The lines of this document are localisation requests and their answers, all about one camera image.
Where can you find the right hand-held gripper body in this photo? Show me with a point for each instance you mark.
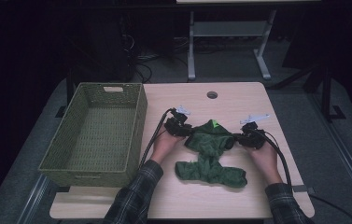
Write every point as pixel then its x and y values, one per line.
pixel 253 138

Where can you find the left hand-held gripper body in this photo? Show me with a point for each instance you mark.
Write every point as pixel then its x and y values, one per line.
pixel 175 126

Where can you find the green fuzzy garment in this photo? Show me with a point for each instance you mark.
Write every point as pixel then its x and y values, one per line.
pixel 209 143

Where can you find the person's left hand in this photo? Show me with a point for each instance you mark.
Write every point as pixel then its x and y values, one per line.
pixel 162 146

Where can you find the person's right hand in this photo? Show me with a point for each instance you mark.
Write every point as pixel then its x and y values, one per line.
pixel 267 161

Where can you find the grey tape strip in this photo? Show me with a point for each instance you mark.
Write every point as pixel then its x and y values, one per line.
pixel 302 188

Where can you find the green woven basket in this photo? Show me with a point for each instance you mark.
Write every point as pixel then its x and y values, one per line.
pixel 102 133

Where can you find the black metal stand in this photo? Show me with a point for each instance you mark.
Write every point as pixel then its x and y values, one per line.
pixel 326 93

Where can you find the metal floor rail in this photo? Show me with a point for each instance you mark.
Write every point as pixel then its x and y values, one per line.
pixel 348 161
pixel 33 199

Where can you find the white metal frame table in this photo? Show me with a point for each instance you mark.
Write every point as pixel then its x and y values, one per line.
pixel 226 28

